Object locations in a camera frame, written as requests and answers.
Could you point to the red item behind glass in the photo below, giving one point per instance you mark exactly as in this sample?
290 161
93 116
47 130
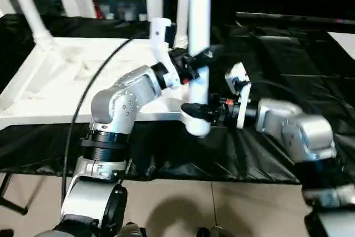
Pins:
96 9

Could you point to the dark right robot foot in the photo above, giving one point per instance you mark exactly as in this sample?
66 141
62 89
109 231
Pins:
213 232

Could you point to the white plastic table top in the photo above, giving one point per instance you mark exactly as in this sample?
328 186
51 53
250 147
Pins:
69 81

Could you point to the black plastic mat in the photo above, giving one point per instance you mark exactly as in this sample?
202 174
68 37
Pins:
249 159

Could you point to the long black rail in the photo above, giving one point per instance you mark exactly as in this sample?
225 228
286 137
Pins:
291 18

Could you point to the white flat board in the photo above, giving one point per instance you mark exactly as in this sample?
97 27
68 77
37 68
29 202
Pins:
344 42

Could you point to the white plastic table leg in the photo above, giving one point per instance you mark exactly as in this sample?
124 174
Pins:
30 9
199 12
183 6

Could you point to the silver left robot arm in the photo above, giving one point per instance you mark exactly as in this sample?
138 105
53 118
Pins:
122 101

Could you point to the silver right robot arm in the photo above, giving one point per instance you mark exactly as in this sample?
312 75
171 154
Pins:
299 128

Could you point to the black metal frame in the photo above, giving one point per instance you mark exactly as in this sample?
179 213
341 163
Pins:
14 201

